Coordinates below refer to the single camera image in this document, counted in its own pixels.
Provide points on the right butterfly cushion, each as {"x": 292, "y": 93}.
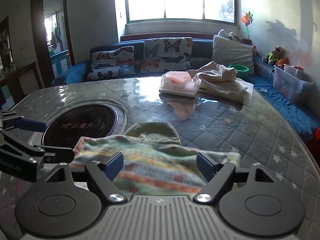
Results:
{"x": 161, "y": 55}

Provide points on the beige crumpled garment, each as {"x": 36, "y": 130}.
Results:
{"x": 218, "y": 80}

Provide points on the butterfly cushion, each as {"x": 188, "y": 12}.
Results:
{"x": 110, "y": 64}
{"x": 161, "y": 55}

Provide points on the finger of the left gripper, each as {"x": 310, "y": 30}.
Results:
{"x": 10, "y": 120}
{"x": 56, "y": 155}

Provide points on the window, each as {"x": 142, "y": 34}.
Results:
{"x": 223, "y": 11}

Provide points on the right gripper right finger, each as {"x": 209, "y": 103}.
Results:
{"x": 219, "y": 178}

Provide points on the dark wooden desk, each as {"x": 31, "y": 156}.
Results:
{"x": 21, "y": 83}

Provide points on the quilted grey table cover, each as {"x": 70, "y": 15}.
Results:
{"x": 259, "y": 132}

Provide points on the clear plastic storage box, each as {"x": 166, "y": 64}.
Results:
{"x": 293, "y": 84}

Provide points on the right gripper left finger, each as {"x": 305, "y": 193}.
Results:
{"x": 100, "y": 178}

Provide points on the green striped baby jacket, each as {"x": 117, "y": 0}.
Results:
{"x": 155, "y": 162}

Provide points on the red plastic stool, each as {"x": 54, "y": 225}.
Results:
{"x": 316, "y": 136}

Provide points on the black induction cooktop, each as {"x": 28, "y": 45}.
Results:
{"x": 93, "y": 121}

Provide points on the green plastic bowl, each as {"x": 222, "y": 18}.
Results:
{"x": 241, "y": 71}

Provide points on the teddy bear toy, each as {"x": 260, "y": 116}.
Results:
{"x": 276, "y": 57}

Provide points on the blue sofa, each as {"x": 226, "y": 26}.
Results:
{"x": 301, "y": 118}

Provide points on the left butterfly cushion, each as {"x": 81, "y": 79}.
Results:
{"x": 110, "y": 64}

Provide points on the grey pillow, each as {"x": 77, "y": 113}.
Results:
{"x": 229, "y": 52}

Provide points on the pink tissue pack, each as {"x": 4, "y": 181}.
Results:
{"x": 179, "y": 83}

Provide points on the blue white cabinet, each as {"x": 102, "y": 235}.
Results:
{"x": 60, "y": 62}

